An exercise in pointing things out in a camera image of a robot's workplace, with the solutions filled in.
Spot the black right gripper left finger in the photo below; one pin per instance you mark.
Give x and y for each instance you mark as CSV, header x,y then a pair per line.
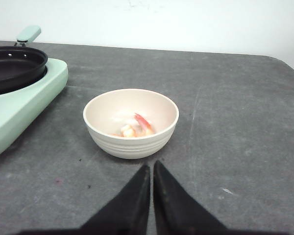
x,y
127,213

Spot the cream ribbed bowl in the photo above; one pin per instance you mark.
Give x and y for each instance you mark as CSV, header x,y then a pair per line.
x,y
107,113

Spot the pink shrimp pieces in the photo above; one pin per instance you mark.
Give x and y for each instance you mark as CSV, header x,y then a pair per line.
x,y
141,128

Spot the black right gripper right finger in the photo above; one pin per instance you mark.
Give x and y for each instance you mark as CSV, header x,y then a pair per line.
x,y
176,212

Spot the black frying pan green handle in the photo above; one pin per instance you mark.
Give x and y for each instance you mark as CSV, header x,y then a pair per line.
x,y
21,66

